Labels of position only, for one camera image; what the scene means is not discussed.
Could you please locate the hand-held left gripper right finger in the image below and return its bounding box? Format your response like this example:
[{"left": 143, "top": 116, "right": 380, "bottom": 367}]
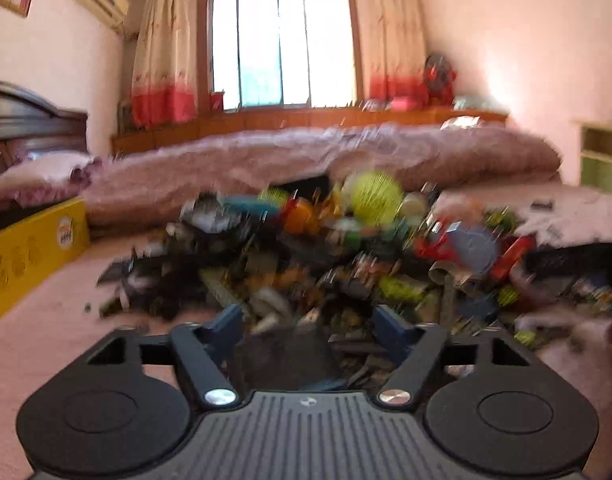
[{"left": 373, "top": 304, "right": 537, "bottom": 408}]

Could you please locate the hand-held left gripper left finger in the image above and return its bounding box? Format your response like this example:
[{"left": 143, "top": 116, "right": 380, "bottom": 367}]
[{"left": 83, "top": 304, "right": 245, "bottom": 408}]

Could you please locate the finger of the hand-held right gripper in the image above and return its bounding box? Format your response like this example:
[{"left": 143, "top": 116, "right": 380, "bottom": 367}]
[{"left": 523, "top": 242, "right": 612, "bottom": 282}]

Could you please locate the pile of mixed small toys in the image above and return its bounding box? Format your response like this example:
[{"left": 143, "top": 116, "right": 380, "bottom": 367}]
[{"left": 93, "top": 170, "right": 612, "bottom": 396}]

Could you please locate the yellow cardboard box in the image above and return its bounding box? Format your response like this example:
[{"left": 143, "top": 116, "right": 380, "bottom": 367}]
[{"left": 0, "top": 197, "right": 91, "bottom": 332}]

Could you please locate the red toy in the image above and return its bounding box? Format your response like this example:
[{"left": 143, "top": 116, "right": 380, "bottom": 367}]
[{"left": 488, "top": 235, "right": 537, "bottom": 281}]

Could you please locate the blue round lid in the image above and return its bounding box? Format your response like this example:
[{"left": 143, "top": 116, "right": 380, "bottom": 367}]
[{"left": 448, "top": 225, "right": 502, "bottom": 277}]

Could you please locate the pale green shelf unit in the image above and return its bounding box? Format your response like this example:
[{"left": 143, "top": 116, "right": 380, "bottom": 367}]
[{"left": 573, "top": 119, "right": 612, "bottom": 194}]

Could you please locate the teal blue bar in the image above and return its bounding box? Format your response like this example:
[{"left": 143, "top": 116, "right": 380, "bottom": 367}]
[{"left": 221, "top": 194, "right": 284, "bottom": 217}]

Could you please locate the orange toy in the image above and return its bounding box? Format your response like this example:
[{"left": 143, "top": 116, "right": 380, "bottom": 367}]
[{"left": 282, "top": 197, "right": 323, "bottom": 237}]

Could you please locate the yellow green ball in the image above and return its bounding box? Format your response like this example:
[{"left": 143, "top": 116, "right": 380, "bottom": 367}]
[{"left": 343, "top": 170, "right": 405, "bottom": 224}]

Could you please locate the rolled mauve quilt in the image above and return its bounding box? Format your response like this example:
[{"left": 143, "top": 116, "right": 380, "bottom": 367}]
[{"left": 80, "top": 122, "right": 562, "bottom": 227}]

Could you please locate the long wooden window cabinet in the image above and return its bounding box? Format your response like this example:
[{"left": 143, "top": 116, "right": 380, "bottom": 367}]
[{"left": 110, "top": 106, "right": 509, "bottom": 157}]

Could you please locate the red standing fan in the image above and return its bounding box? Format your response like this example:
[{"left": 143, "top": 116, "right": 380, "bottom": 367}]
[{"left": 422, "top": 52, "right": 457, "bottom": 107}]

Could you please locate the pink ruffled pillow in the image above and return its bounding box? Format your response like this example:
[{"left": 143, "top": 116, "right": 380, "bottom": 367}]
[{"left": 0, "top": 152, "right": 105, "bottom": 212}]

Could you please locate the cream and red curtain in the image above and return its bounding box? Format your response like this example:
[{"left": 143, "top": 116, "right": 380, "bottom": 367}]
[
  {"left": 367, "top": 0, "right": 429, "bottom": 104},
  {"left": 130, "top": 0, "right": 200, "bottom": 129}
]

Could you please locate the dark wooden headboard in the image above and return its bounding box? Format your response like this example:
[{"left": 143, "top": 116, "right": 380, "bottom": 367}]
[{"left": 0, "top": 77, "right": 89, "bottom": 181}]

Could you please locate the wooden framed window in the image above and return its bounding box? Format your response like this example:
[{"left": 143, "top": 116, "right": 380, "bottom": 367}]
[{"left": 197, "top": 0, "right": 365, "bottom": 112}]

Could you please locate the small picture frame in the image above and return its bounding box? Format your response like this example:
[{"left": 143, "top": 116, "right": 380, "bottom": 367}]
[{"left": 116, "top": 100, "right": 136, "bottom": 134}]

